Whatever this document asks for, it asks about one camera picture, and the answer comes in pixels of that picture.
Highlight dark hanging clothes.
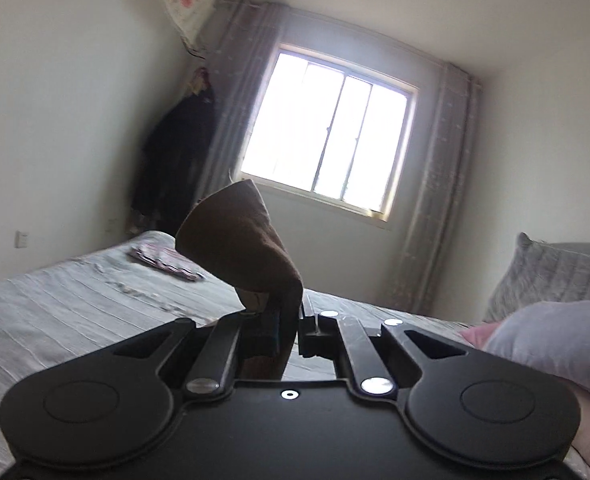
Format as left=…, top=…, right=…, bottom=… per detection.
left=130, top=66, right=219, bottom=237

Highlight folded patterned cloth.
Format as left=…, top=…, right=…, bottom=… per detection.
left=127, top=241, right=208, bottom=284

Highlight grey patterned curtain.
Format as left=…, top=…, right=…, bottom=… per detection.
left=385, top=60, right=482, bottom=317
left=195, top=0, right=291, bottom=211

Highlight window with metal bars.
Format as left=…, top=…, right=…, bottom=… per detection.
left=235, top=42, right=421, bottom=223

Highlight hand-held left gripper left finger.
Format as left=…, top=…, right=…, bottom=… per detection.
left=112, top=309, right=287, bottom=396

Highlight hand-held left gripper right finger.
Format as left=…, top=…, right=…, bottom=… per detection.
left=297, top=292, right=470, bottom=396

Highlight brown garment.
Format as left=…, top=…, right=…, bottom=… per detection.
left=175, top=179, right=306, bottom=381

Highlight lavender pillow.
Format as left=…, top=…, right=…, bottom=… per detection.
left=482, top=301, right=590, bottom=407

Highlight bed with grey striped sheet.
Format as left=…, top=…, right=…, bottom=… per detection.
left=0, top=230, right=590, bottom=480

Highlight grey textured pillow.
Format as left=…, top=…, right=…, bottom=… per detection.
left=482, top=232, right=590, bottom=324

